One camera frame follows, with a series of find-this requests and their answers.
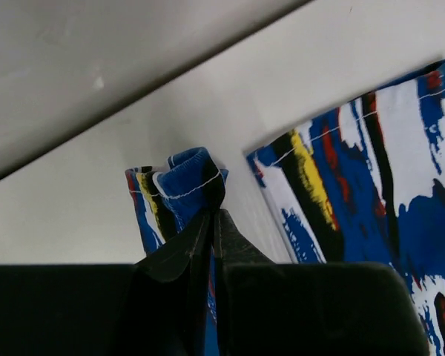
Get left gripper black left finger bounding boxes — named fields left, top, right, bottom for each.
left=0, top=213, right=211, bottom=355

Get blue white red patterned trousers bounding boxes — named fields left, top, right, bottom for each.
left=124, top=57, right=445, bottom=356

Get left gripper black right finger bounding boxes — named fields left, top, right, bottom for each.
left=214, top=210, right=429, bottom=355

